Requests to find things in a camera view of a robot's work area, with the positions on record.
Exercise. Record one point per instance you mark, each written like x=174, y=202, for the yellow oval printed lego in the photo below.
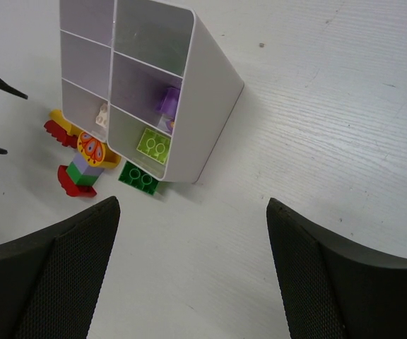
x=96, y=153

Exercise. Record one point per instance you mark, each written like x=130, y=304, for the lime lego brick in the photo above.
x=154, y=145

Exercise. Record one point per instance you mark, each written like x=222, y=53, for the right white divided container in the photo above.
x=156, y=46

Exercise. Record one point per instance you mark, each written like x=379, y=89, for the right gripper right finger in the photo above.
x=333, y=287

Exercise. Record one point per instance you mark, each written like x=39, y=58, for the lilac green red lego stack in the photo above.
x=78, y=178

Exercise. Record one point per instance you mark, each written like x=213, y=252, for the left white divided container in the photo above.
x=86, y=29

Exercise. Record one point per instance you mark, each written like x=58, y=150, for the white divided container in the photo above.
x=156, y=46
x=86, y=29

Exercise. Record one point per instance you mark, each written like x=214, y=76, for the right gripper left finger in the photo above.
x=50, y=280

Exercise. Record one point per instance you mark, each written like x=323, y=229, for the yellow and red lego stack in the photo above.
x=62, y=130

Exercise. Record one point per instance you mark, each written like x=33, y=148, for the green and lime lego stack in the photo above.
x=133, y=176

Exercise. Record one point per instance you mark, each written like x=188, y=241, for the white lego brick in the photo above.
x=102, y=117

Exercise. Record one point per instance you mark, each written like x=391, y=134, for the purple butterfly wing lego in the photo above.
x=168, y=106

